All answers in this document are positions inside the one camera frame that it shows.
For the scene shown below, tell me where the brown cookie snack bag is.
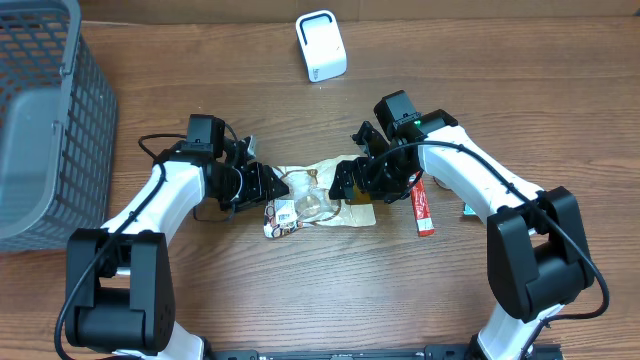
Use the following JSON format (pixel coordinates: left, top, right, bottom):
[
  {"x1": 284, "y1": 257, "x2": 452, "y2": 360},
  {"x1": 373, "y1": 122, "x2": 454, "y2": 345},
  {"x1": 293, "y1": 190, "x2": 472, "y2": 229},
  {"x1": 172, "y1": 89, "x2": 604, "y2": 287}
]
[{"x1": 263, "y1": 155, "x2": 376, "y2": 239}]

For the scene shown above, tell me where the red snack bar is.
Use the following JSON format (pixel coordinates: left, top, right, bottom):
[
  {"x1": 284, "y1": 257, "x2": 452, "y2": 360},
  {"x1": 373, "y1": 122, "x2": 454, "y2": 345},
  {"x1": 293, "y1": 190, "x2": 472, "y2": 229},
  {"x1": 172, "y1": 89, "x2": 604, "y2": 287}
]
[{"x1": 410, "y1": 173, "x2": 435, "y2": 237}]

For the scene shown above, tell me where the teal wet wipes pack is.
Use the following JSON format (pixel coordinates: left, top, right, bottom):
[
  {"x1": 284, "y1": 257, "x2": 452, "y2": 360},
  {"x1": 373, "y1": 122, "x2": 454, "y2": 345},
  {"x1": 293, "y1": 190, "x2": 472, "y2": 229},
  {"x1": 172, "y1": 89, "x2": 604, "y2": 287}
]
[{"x1": 463, "y1": 204, "x2": 476, "y2": 216}]

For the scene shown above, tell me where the green lidded jar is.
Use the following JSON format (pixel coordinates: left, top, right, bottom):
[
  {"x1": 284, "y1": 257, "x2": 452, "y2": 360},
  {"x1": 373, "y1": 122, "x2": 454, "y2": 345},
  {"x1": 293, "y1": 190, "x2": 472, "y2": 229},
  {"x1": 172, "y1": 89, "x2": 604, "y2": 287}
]
[{"x1": 433, "y1": 176, "x2": 451, "y2": 190}]

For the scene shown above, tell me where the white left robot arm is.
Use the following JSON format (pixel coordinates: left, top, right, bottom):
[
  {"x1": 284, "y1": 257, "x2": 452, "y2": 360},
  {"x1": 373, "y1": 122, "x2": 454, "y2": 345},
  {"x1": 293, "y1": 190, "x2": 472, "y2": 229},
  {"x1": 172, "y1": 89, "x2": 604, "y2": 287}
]
[{"x1": 54, "y1": 114, "x2": 289, "y2": 359}]

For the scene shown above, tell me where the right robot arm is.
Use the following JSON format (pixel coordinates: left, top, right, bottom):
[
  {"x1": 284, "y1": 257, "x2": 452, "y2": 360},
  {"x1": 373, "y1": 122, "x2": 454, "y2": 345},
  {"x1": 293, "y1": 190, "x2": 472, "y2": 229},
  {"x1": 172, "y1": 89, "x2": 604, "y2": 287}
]
[{"x1": 329, "y1": 90, "x2": 597, "y2": 359}]

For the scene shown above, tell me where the white barcode scanner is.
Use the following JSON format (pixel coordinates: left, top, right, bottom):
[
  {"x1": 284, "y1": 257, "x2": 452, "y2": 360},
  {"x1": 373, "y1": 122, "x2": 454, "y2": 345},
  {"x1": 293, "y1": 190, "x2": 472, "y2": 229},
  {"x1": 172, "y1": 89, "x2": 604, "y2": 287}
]
[{"x1": 295, "y1": 9, "x2": 347, "y2": 83}]

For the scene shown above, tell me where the grey plastic mesh basket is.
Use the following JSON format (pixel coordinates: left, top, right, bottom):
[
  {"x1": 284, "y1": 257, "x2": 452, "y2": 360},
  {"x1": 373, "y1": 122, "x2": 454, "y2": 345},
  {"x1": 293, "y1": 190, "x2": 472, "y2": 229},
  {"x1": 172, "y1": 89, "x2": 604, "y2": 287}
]
[{"x1": 1, "y1": 0, "x2": 119, "y2": 252}]

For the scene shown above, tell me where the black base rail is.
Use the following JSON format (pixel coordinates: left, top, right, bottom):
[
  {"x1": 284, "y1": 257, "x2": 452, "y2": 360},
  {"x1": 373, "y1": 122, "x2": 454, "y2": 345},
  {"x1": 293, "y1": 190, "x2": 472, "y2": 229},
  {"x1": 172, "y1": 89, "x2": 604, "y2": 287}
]
[{"x1": 204, "y1": 342, "x2": 564, "y2": 360}]

